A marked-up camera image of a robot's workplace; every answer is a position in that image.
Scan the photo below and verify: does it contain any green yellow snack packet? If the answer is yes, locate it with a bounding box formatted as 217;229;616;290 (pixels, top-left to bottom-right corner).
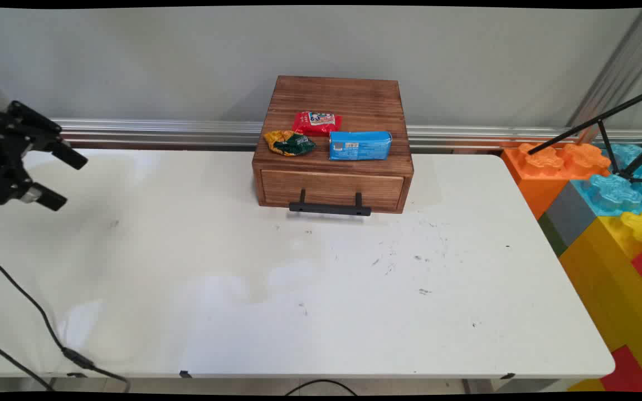
264;130;317;157

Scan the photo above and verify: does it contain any red snack packet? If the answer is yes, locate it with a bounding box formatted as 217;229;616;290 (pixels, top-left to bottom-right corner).
292;111;343;136

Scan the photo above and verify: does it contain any brown wooden drawer cabinet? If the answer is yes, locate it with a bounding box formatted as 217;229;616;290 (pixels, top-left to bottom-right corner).
252;76;415;214

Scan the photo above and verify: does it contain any blue snack packet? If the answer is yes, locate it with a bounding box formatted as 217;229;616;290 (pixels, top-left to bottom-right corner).
329;131;393;162

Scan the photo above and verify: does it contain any orange giant toy brick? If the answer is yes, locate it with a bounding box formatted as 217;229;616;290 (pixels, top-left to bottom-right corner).
500;142;612;221

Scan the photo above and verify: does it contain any dark green giant toy brick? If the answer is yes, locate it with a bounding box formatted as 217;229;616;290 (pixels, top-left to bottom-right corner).
537;212;570;258

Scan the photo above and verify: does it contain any grey giant toy brick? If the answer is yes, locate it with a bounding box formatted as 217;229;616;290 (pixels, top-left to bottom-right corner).
544;180;596;249

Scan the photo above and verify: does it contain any translucent blue giant toy brick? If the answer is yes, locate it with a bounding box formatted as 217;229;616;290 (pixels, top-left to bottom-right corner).
571;143;642;218

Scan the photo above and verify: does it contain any black tripod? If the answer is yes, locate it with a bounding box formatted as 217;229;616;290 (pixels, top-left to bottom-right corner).
527;84;642;185

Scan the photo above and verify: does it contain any horizontal aluminium rail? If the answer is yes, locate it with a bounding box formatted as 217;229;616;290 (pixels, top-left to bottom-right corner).
51;118;642;152

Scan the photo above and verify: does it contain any black cable with inline connector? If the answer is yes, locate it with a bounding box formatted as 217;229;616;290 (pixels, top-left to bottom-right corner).
0;258;131;393

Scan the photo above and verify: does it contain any thin black cable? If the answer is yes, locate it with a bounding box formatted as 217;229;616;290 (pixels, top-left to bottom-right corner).
0;336;56;392

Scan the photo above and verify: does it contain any black cable loop under table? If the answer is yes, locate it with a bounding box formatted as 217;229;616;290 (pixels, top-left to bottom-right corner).
284;379;358;397

